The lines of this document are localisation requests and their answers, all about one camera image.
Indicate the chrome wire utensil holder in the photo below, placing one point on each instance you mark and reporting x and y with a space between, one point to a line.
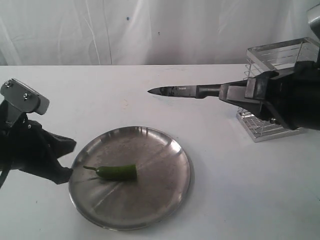
272 57

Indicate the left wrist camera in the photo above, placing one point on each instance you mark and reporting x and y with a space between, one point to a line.
20 99

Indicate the white backdrop curtain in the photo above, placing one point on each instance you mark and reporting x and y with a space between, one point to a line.
145 32

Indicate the black kitchen knife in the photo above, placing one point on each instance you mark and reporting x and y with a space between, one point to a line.
187 91

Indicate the dark green vegetable piece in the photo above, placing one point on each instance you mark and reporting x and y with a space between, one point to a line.
115 173

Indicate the round stainless steel plate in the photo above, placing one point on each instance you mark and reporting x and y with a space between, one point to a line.
163 178

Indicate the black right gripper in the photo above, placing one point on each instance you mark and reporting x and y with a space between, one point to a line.
289 96

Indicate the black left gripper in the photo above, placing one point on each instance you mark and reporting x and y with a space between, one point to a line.
26 146

